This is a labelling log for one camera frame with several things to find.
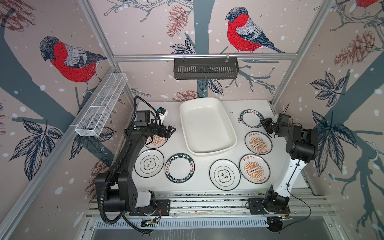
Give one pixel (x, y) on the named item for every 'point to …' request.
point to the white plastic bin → (206, 125)
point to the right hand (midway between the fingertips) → (263, 122)
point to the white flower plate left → (148, 163)
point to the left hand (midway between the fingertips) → (167, 125)
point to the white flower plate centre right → (225, 174)
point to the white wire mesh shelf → (94, 120)
